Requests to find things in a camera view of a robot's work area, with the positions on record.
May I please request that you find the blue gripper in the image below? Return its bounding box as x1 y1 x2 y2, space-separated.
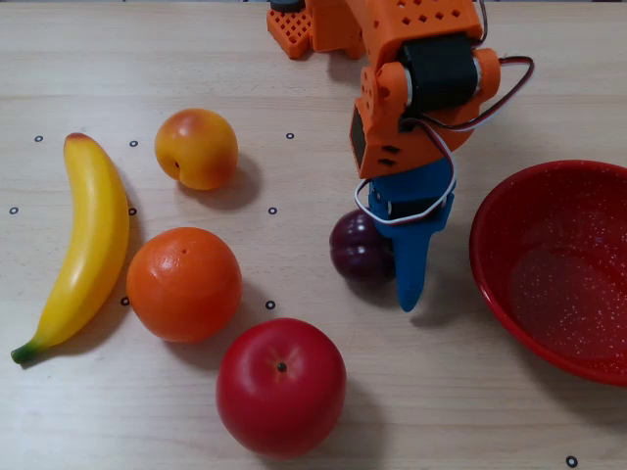
367 156 458 313

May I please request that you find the dark purple plum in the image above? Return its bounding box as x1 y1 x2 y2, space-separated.
329 209 397 285

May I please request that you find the orange robot base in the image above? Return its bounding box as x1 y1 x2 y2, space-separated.
266 0 368 61

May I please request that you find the red speckled bowl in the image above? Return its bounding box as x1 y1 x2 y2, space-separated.
468 160 627 388

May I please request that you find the red apple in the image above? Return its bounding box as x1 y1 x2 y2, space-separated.
216 317 348 460

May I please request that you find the orange fruit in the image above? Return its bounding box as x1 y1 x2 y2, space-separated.
125 226 244 343

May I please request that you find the yellow orange peach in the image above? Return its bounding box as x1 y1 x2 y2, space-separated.
154 108 240 191

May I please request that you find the yellow banana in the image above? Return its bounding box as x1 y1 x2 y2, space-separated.
10 131 131 366

